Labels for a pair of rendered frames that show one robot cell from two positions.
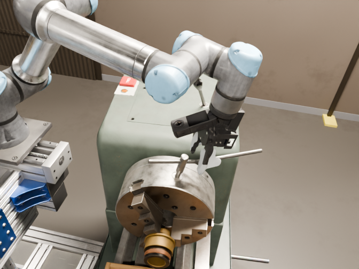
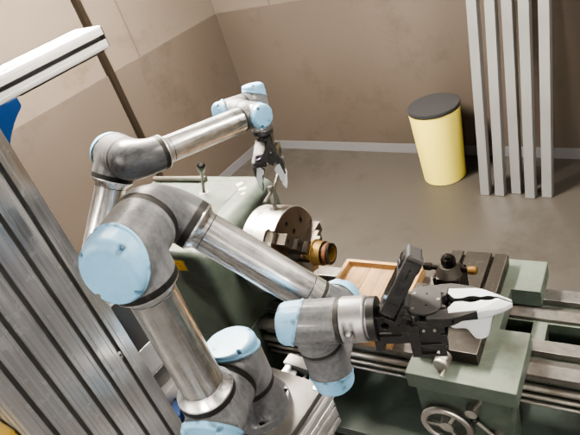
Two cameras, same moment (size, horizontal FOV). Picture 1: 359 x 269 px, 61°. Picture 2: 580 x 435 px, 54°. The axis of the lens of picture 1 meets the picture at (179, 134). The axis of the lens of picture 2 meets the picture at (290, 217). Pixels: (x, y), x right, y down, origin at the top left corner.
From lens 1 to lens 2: 1.43 m
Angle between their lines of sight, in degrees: 45
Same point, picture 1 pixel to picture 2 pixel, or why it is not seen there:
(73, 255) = not seen: outside the picture
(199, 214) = (305, 221)
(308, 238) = not seen: hidden behind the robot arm
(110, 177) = (229, 291)
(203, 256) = (325, 269)
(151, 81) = (259, 115)
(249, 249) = not seen: hidden behind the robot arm
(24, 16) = (156, 154)
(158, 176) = (270, 217)
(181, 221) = (305, 236)
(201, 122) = (266, 146)
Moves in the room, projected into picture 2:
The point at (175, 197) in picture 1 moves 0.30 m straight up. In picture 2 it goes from (290, 219) to (262, 142)
